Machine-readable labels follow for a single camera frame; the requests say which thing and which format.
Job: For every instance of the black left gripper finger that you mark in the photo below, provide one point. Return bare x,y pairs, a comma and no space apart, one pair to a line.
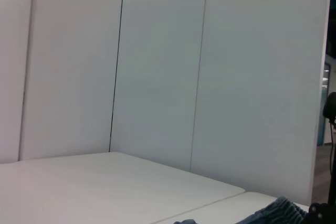
321,214

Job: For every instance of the blue denim shorts basketball print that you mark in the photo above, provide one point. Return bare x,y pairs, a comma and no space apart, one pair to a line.
278,212

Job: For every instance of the black background stand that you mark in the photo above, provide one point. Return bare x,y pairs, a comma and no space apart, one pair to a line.
330,108

